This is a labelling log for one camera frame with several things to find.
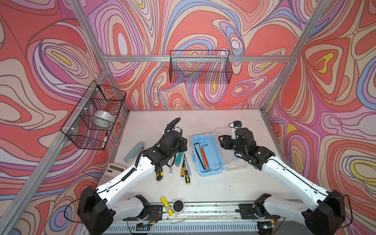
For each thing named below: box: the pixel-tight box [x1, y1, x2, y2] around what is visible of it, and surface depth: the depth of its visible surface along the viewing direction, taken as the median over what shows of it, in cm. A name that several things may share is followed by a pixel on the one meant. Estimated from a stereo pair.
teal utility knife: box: [174, 151, 185, 167], surface depth 95 cm
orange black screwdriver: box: [180, 153, 186, 177], surface depth 89 cm
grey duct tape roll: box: [93, 110, 116, 123], surface depth 75 cm
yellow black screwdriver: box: [185, 169, 191, 186], surface depth 86 cm
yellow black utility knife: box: [155, 166, 164, 181], surface depth 88 cm
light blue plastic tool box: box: [191, 133, 225, 177], surface depth 95 cm
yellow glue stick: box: [160, 196, 174, 217], surface depth 75 cm
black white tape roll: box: [172, 199, 185, 215], surface depth 73 cm
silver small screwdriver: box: [184, 155, 192, 177], surface depth 90 cm
